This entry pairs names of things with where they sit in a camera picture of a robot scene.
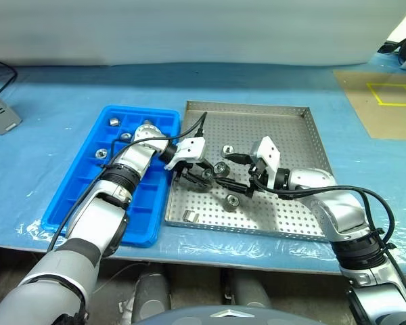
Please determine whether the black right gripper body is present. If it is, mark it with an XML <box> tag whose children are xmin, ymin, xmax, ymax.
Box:
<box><xmin>246</xmin><ymin>162</ymin><xmax>270</xmax><ymax>192</ymax></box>

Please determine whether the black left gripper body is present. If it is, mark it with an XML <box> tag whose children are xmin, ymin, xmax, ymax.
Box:
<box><xmin>174</xmin><ymin>158</ymin><xmax>209</xmax><ymax>182</ymax></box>

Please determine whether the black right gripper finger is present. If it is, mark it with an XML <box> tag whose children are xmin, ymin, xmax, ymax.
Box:
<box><xmin>216</xmin><ymin>177</ymin><xmax>255</xmax><ymax>199</ymax></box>
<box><xmin>221</xmin><ymin>151</ymin><xmax>256</xmax><ymax>167</ymax></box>

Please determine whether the perforated steel tray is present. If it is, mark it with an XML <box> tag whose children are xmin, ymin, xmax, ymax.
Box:
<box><xmin>164</xmin><ymin>100</ymin><xmax>336</xmax><ymax>242</ymax></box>

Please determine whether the blue plastic compartment tray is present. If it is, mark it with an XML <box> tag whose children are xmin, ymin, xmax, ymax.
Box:
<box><xmin>40</xmin><ymin>104</ymin><xmax>182</xmax><ymax>247</ymax></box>

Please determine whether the grey rounded cylinder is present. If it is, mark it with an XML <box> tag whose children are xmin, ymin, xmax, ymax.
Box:
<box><xmin>228</xmin><ymin>269</ymin><xmax>273</xmax><ymax>309</ymax></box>
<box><xmin>131</xmin><ymin>270</ymin><xmax>172</xmax><ymax>322</ymax></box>

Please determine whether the dark grey rounded cover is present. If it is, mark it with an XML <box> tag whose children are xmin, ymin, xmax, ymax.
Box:
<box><xmin>131</xmin><ymin>304</ymin><xmax>298</xmax><ymax>325</ymax></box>

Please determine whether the brown cardboard sheet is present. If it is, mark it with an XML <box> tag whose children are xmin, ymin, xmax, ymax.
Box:
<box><xmin>332</xmin><ymin>69</ymin><xmax>406</xmax><ymax>142</ymax></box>

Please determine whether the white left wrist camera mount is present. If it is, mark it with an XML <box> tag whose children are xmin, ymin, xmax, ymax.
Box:
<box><xmin>163</xmin><ymin>136</ymin><xmax>207</xmax><ymax>171</ymax></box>

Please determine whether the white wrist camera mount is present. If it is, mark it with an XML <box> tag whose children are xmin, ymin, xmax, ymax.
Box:
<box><xmin>249</xmin><ymin>135</ymin><xmax>281</xmax><ymax>189</ymax></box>
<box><xmin>163</xmin><ymin>136</ymin><xmax>207</xmax><ymax>171</ymax></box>

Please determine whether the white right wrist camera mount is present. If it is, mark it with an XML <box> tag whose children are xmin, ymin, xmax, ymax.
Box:
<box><xmin>249</xmin><ymin>135</ymin><xmax>281</xmax><ymax>189</ymax></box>

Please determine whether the black power cable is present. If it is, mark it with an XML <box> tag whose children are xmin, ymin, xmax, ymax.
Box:
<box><xmin>0</xmin><ymin>59</ymin><xmax>18</xmax><ymax>96</ymax></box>

